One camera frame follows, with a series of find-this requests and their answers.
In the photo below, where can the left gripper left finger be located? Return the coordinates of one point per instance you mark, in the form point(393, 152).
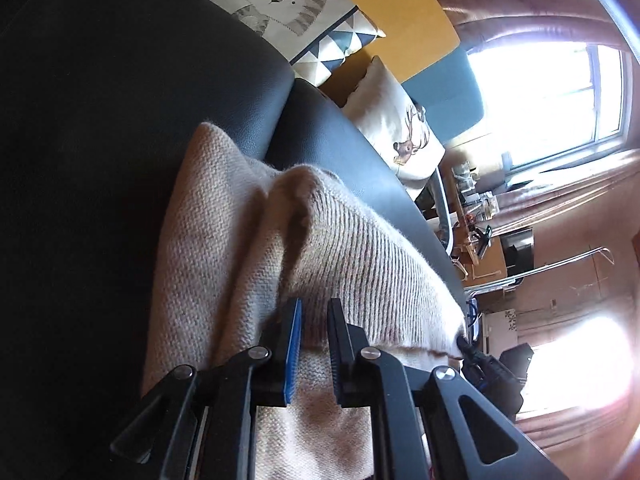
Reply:
point(201, 424)

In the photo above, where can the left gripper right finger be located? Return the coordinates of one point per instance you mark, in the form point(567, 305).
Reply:
point(426, 424)

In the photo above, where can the beige knit sweater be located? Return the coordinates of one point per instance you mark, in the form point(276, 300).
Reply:
point(239, 240)

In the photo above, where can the wooden side table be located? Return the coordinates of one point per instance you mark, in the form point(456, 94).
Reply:
point(478, 255)

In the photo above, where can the deer print cushion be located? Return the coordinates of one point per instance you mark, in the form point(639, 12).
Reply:
point(395, 127)

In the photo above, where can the grey yellow blue sofa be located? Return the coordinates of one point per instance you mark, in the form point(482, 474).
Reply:
point(422, 50)

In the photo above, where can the black leather ottoman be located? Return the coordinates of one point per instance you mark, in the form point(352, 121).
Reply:
point(99, 100)

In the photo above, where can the tiger print cushion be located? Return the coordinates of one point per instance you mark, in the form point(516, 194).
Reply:
point(314, 36)

